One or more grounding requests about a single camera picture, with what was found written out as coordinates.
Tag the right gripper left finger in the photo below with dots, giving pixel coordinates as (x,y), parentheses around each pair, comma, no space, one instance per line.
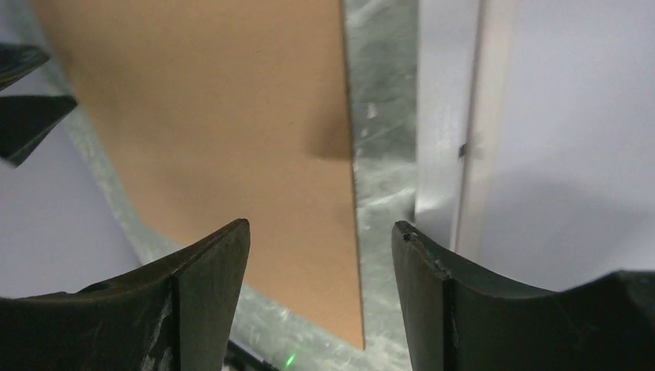
(174,313)

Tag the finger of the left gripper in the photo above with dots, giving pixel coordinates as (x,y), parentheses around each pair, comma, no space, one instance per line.
(26,120)
(19,60)

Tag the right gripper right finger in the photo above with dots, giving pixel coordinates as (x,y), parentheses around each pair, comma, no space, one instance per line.
(459,315)

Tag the white photo sheet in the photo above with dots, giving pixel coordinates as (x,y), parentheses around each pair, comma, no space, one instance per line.
(558,184)

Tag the brown backing board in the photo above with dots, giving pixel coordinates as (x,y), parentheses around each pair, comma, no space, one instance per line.
(211,111)

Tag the silver picture frame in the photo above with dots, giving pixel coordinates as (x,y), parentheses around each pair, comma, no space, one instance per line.
(463,60)

